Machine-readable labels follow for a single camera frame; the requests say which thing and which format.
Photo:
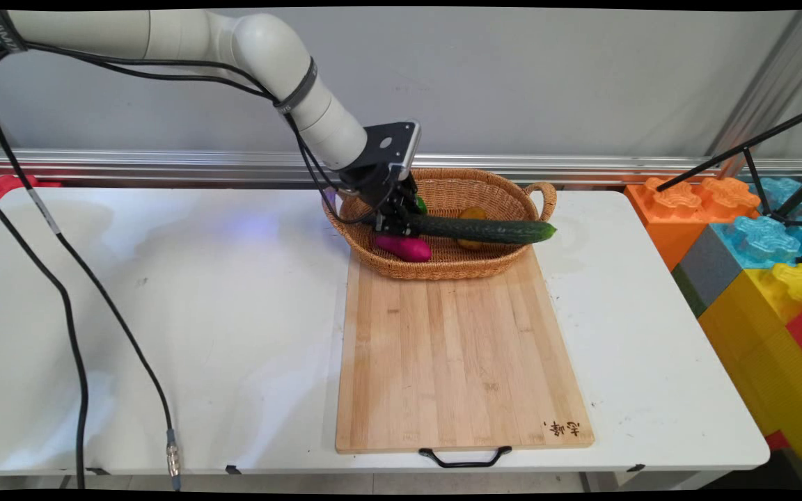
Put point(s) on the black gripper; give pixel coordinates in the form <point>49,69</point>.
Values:
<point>380,184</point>

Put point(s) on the long dark green cucumber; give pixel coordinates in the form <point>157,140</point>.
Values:
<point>484,229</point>

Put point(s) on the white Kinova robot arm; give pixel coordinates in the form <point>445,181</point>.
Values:
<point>262,49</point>

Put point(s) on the purple sweet potato toy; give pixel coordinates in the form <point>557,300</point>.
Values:
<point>408,248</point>

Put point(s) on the green bell pepper toy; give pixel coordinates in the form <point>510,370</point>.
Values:
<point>420,206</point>

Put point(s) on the yellow-brown potato toy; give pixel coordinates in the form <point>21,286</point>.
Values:
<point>472,213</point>

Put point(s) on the woven wicker basket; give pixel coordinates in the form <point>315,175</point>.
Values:
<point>505,191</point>

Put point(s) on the bamboo cutting board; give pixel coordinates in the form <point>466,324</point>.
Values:
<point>457,362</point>

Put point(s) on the orange giant building block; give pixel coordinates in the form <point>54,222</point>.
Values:
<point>672,209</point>

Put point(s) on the grey giant building block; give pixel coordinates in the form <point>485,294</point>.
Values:
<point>711,271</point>

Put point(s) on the black tripod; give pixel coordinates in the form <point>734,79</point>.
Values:
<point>756,163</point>

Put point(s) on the blue giant building block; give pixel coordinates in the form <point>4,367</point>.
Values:
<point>763,236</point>

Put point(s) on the yellow giant building block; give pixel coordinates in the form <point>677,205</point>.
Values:
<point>763,348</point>

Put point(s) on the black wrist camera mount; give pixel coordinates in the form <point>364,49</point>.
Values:
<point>390,142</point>

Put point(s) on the aluminium rail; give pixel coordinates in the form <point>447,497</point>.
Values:
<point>582,167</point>

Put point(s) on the diagonal aluminium post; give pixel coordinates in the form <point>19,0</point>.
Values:
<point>770,83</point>

